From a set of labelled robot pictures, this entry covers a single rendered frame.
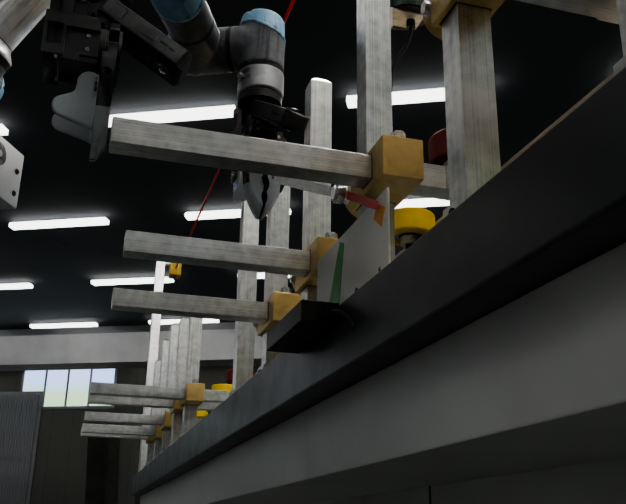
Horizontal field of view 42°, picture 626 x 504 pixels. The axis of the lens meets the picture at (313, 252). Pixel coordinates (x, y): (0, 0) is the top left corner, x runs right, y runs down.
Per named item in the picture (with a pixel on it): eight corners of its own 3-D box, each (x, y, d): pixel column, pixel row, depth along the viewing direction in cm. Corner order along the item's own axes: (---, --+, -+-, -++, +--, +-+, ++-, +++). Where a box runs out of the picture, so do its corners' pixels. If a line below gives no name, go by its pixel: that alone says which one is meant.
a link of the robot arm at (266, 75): (293, 74, 133) (251, 56, 128) (292, 99, 131) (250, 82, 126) (267, 93, 138) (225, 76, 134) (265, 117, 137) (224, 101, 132)
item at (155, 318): (139, 475, 344) (158, 251, 378) (137, 476, 352) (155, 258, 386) (166, 476, 347) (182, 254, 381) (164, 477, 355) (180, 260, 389)
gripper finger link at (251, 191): (242, 227, 127) (244, 173, 130) (263, 216, 123) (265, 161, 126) (225, 222, 125) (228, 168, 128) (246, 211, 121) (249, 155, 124)
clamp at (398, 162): (382, 174, 90) (382, 133, 91) (343, 217, 102) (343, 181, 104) (430, 180, 91) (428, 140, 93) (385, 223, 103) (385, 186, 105)
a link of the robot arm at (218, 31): (159, 7, 132) (225, 2, 130) (179, 47, 142) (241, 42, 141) (155, 49, 129) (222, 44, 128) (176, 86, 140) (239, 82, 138)
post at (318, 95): (305, 372, 114) (311, 74, 130) (299, 377, 117) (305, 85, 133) (329, 374, 115) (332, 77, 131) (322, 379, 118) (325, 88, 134)
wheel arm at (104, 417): (83, 422, 266) (85, 409, 267) (83, 424, 269) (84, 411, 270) (215, 429, 277) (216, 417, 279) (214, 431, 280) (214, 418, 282)
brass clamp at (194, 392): (183, 400, 225) (185, 382, 226) (177, 407, 237) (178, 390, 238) (206, 401, 226) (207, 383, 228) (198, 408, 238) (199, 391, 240)
